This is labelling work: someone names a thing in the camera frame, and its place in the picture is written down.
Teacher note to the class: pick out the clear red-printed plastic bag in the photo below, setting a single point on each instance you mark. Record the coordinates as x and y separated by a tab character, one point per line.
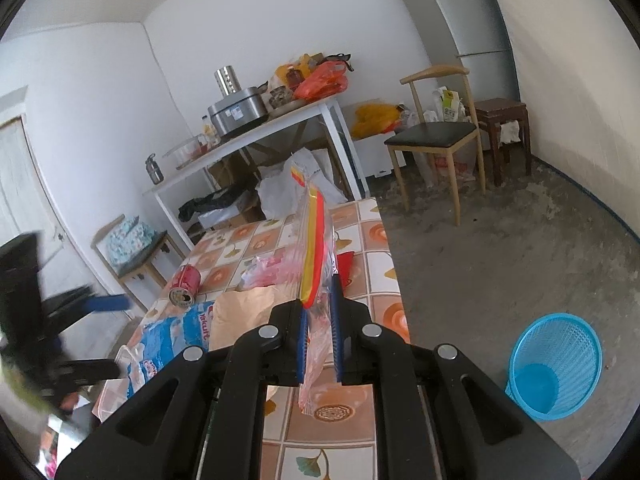
445	165

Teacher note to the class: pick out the black plastic bag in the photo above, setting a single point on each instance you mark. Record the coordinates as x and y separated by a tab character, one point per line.
210	202

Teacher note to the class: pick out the orange plastic bag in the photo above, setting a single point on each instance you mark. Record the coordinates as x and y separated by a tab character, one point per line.
320	82

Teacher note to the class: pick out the floral teal cushion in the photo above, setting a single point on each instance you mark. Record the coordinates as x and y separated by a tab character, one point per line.
125	237

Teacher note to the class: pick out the red soda can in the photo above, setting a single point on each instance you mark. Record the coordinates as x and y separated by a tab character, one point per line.
184	284

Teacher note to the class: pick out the grey refrigerator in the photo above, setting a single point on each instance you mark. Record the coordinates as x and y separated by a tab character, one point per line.
450	5

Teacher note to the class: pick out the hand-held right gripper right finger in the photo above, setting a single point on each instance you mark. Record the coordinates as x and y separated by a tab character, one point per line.
336	340

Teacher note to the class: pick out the red cartoon snack packet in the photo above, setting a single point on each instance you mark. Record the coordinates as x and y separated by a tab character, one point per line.
345	266

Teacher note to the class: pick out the wooden side table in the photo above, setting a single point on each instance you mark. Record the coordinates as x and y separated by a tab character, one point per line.
150	255

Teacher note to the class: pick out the white printed shopping bag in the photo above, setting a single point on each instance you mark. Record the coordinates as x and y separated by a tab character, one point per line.
449	105

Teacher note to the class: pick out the brown paper bag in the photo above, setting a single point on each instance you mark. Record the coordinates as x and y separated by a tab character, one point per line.
240	310

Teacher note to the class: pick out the steel flask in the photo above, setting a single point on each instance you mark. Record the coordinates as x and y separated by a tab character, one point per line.
155	170

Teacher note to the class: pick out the white chest cabinet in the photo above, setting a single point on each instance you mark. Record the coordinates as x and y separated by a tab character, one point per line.
372	156

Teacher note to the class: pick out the clear zip bag yellow strip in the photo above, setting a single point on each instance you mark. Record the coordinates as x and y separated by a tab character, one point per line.
312	240

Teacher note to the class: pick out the blue plastic waste basket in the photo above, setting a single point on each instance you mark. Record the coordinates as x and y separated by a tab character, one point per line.
550	340

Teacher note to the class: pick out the white mattress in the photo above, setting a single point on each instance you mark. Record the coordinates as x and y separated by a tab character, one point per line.
575	85

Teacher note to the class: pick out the cardboard box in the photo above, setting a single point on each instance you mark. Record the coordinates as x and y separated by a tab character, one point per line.
232	170

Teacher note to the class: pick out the clear glass bowl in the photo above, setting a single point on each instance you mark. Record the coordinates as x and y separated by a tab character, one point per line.
187	152

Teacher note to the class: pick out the yellow plastic bag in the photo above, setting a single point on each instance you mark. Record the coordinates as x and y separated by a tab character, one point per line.
372	117

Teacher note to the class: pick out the wooden chair black seat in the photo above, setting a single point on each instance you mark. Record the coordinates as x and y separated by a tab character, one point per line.
430	135

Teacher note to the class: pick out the pink clear plastic bag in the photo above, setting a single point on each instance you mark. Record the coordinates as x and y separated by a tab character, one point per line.
270	270

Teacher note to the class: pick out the silver rice cooker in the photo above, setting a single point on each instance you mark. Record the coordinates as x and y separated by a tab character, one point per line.
237	110

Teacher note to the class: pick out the steel cylindrical container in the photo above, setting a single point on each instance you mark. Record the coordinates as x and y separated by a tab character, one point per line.
227	80

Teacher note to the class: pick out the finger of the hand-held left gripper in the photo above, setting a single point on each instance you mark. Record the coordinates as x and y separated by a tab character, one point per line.
92	369
110	303

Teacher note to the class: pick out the large white plastic bag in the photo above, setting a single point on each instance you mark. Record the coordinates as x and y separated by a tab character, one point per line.
280	187

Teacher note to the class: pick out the white flat box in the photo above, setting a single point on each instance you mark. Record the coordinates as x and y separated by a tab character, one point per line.
220	218

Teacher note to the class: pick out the dark wooden stool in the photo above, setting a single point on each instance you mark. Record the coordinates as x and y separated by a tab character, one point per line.
500	107

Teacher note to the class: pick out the white door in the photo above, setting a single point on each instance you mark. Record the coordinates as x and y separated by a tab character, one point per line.
25	175

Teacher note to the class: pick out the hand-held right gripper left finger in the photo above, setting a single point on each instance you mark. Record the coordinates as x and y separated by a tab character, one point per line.
302	345

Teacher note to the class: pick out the blue white snack packet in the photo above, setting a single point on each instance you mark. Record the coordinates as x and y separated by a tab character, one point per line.
170	335

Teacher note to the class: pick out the white cloth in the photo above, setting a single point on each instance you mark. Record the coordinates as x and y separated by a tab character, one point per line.
510	132

